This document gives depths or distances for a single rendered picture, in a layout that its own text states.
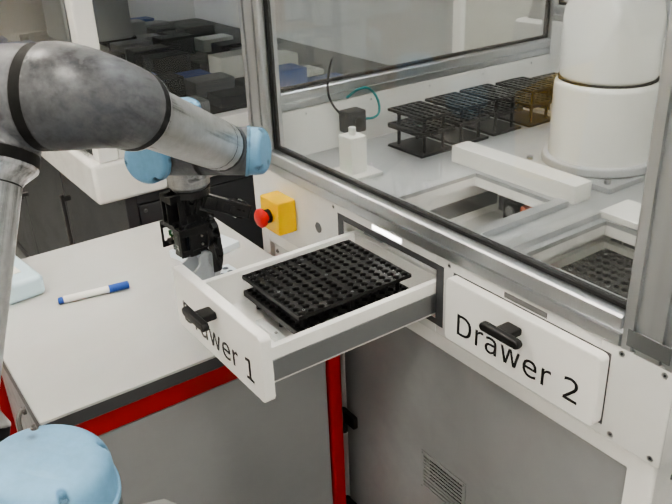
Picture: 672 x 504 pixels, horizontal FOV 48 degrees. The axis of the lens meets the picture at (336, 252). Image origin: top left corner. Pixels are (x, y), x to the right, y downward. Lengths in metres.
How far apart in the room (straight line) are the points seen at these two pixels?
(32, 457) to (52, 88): 0.36
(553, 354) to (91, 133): 0.66
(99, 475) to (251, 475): 0.81
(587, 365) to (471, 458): 0.40
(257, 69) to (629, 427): 0.97
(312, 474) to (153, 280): 0.52
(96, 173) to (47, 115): 1.08
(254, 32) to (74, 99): 0.79
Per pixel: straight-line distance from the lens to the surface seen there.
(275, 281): 1.26
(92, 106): 0.83
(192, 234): 1.37
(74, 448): 0.80
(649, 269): 0.97
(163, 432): 1.40
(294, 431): 1.56
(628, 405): 1.07
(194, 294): 1.23
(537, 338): 1.10
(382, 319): 1.20
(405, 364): 1.43
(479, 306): 1.16
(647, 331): 1.00
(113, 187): 1.93
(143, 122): 0.87
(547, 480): 1.27
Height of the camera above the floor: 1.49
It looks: 26 degrees down
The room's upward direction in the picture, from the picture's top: 2 degrees counter-clockwise
